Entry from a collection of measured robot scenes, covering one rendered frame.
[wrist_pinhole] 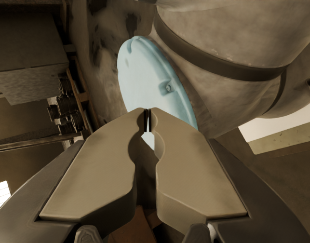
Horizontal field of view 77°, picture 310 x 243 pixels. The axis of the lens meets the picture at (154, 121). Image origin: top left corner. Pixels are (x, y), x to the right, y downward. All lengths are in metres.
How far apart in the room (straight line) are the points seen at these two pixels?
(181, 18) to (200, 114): 0.09
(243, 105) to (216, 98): 0.04
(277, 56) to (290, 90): 0.16
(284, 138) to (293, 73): 0.20
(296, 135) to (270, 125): 0.06
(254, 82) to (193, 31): 0.07
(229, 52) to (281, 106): 0.20
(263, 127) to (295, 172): 0.25
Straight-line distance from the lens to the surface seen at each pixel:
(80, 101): 2.34
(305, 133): 0.48
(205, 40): 0.17
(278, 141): 0.51
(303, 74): 0.34
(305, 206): 0.72
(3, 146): 1.54
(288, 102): 0.35
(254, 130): 0.47
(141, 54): 0.20
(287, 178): 0.69
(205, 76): 0.18
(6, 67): 2.37
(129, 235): 1.49
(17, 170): 11.16
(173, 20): 0.18
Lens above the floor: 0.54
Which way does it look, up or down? 29 degrees down
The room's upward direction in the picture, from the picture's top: 108 degrees counter-clockwise
